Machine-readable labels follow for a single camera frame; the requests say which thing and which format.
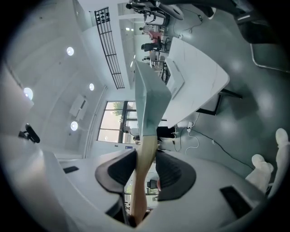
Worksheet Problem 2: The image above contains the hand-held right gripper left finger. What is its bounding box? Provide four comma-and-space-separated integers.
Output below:
55, 148, 138, 225

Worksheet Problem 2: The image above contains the person's white shoe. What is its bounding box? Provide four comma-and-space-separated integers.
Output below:
275, 128, 289, 145
251, 154, 274, 174

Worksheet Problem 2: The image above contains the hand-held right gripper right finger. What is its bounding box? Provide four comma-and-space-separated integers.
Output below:
140, 150, 270, 229

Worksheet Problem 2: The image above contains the white ceiling air conditioner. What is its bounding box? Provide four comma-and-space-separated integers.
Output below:
69, 94, 88, 122

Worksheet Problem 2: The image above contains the black chair with metal frame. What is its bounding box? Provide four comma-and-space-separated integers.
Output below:
235, 13, 290, 73

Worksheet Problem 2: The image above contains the black cable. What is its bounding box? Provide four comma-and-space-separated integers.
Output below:
192, 128, 254, 171

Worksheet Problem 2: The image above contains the dark-framed window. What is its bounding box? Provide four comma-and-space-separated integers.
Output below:
97, 101, 145, 145

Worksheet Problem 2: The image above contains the white cable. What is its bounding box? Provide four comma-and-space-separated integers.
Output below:
185, 112, 200, 155
178, 6, 204, 39

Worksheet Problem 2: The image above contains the black metal ceiling grid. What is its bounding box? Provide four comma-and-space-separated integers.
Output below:
94, 7, 126, 90

